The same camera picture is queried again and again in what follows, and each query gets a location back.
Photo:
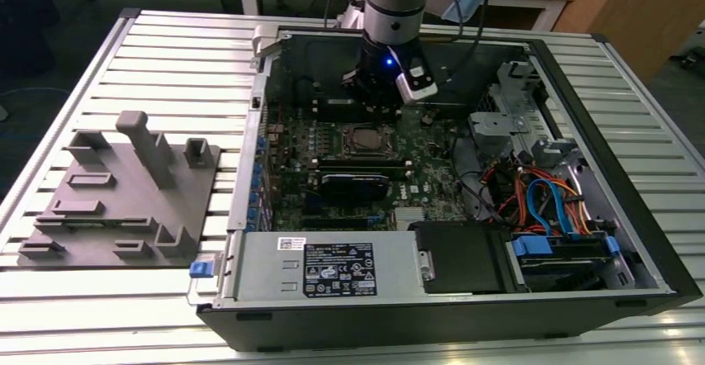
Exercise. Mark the silver CPU plate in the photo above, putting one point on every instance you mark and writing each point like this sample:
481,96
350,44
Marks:
365,138

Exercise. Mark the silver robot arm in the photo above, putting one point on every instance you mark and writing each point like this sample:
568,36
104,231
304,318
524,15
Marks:
390,1

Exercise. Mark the black CPU socket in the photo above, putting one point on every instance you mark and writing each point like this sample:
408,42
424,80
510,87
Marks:
346,154

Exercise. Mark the black expansion slot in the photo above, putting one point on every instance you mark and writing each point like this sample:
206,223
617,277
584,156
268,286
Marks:
330,226
341,218

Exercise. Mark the RAM stick with white label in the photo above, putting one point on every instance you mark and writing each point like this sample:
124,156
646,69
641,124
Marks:
338,101

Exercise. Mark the black RAM stick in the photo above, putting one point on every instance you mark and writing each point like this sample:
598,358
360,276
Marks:
364,160
364,167

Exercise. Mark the metal drive cage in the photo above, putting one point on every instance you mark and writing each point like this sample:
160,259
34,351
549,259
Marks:
496,123

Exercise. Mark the black graphics card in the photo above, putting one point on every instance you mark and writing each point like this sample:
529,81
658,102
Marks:
352,189

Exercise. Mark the green motherboard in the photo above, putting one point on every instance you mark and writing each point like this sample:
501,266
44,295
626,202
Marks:
434,183

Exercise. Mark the silver chipset heatsink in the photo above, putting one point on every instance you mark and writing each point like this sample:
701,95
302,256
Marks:
408,213

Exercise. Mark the black power supply label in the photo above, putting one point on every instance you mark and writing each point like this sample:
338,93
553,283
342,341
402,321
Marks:
338,270

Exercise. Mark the hard disk in blue carrier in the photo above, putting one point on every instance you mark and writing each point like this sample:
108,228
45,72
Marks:
530,247

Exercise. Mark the wooden cabinet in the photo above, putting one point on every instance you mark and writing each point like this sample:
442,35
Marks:
633,10

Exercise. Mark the silver power supply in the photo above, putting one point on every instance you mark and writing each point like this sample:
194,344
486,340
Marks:
258,270

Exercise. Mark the grey parts rack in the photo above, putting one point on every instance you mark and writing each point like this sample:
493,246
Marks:
137,208

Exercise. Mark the blue case latch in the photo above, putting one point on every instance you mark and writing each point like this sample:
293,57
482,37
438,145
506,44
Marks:
200,270

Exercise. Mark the black open PC case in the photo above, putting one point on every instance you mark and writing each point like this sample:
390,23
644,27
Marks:
385,332

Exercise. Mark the black chair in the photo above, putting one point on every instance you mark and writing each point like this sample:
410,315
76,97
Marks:
26,30

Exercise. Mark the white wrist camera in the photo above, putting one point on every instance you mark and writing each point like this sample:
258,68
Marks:
417,86

